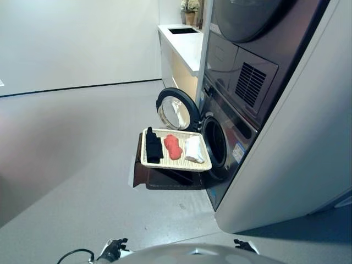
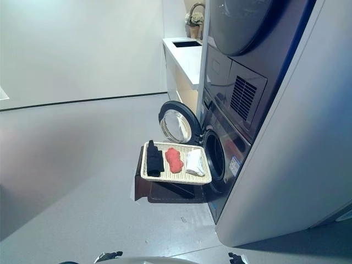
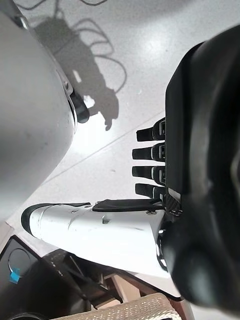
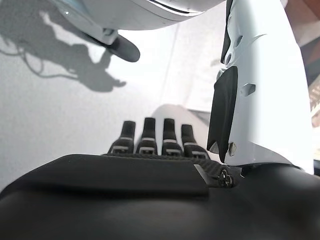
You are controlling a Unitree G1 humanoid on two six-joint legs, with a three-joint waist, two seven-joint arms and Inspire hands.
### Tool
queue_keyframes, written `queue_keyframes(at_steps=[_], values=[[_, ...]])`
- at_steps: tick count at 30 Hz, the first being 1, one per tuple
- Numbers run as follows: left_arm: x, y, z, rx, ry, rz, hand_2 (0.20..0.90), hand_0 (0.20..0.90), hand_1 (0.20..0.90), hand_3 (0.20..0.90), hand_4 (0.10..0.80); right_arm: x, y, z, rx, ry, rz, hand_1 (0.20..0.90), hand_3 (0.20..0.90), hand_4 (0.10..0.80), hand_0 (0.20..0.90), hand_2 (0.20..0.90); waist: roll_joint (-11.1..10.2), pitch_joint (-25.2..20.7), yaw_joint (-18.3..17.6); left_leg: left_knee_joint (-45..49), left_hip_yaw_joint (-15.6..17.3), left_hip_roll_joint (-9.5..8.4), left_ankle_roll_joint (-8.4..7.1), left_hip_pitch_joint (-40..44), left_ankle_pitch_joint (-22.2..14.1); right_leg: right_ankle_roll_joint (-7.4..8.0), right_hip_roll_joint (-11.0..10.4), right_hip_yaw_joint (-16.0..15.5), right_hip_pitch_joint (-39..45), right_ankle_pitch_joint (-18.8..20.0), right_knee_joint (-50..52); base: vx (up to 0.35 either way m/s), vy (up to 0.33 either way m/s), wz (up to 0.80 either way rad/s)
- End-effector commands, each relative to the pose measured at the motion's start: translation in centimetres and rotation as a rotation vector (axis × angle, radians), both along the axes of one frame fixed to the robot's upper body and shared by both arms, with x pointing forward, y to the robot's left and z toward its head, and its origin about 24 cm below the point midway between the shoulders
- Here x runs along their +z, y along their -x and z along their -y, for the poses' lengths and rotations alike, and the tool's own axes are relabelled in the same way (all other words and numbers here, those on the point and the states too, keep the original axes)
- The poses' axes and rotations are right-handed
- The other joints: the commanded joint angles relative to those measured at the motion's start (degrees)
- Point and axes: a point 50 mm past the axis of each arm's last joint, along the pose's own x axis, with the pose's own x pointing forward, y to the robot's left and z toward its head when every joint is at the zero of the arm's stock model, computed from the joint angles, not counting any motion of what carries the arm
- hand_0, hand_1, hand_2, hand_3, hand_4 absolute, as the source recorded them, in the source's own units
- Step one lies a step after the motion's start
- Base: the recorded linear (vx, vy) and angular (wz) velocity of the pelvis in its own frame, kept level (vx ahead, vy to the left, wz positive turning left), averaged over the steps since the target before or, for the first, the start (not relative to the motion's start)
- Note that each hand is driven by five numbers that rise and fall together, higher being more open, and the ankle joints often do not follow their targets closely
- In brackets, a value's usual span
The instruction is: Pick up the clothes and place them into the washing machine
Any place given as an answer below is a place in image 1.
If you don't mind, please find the energy label sticker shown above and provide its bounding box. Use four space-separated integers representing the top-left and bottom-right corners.
232 142 245 159

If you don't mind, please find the dark brown wooden stool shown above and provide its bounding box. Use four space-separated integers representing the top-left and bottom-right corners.
133 133 206 190

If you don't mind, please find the white counter cabinet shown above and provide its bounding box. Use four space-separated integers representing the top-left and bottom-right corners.
157 24 204 102

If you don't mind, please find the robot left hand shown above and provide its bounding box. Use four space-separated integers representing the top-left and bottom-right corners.
102 238 130 262

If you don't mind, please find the black garment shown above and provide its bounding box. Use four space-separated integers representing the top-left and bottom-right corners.
145 126 164 165

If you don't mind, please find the silver robot torso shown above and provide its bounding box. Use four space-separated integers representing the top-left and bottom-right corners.
115 243 292 264

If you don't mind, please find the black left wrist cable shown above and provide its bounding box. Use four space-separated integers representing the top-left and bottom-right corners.
56 249 96 264

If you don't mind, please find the grey stacked dryer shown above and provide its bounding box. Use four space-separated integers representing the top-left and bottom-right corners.
205 0 331 127

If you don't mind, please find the white woven tray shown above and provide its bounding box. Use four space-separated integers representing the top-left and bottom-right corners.
140 128 212 172

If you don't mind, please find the white appliance housing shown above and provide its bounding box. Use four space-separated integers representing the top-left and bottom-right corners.
195 0 352 234

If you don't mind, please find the potted white flower plant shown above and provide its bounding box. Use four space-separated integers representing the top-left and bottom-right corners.
180 0 200 27

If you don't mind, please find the black countertop sink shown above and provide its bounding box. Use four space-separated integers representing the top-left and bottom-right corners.
168 26 199 35

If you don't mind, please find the round glass washer door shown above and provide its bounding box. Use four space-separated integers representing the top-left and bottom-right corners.
156 87 200 130

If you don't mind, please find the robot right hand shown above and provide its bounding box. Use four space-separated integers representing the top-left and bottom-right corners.
233 239 259 254

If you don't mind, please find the red garment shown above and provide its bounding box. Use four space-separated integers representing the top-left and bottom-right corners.
163 134 184 161

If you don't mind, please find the white garment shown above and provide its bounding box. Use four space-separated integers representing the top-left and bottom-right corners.
184 136 206 164

